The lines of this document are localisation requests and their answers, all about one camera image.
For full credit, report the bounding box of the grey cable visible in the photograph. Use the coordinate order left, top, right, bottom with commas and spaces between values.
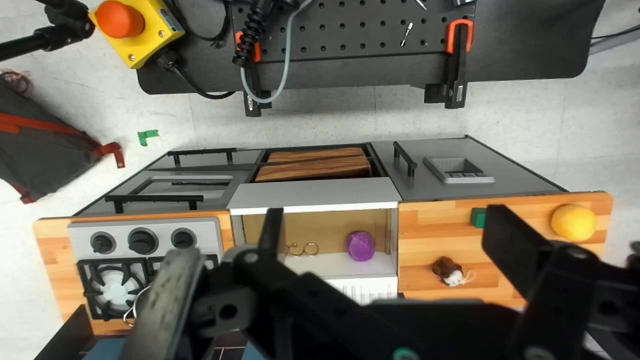
238, 0, 316, 106

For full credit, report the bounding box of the green cube toy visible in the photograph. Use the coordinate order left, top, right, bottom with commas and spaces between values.
470, 208, 485, 228

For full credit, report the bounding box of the toy kitchen playset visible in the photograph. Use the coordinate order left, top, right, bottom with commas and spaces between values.
33, 137, 611, 335

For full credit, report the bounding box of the yellow emergency stop button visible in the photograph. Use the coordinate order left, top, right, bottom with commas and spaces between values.
90, 0, 186, 71

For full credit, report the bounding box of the black pegboard table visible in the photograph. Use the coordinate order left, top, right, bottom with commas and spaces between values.
135, 0, 608, 96

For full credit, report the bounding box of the yellow lemon toy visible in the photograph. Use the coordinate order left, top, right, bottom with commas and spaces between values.
550, 205, 597, 243

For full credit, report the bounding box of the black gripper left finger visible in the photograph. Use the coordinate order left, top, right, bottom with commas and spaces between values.
119, 248, 203, 360

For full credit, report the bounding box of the green tape mark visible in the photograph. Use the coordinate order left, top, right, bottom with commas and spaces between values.
138, 130, 160, 146

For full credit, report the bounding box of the orange black clamp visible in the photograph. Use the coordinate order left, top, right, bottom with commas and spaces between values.
424, 19, 473, 111
242, 44, 270, 118

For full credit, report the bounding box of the black tripod leg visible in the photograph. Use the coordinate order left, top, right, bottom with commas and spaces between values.
0, 0, 96, 63

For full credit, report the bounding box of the purple plush toy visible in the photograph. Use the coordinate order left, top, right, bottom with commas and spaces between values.
345, 231, 375, 262

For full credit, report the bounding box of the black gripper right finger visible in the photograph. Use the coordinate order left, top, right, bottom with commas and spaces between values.
482, 205, 565, 299

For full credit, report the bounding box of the brown white plush toy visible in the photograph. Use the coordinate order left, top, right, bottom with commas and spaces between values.
432, 256, 464, 286

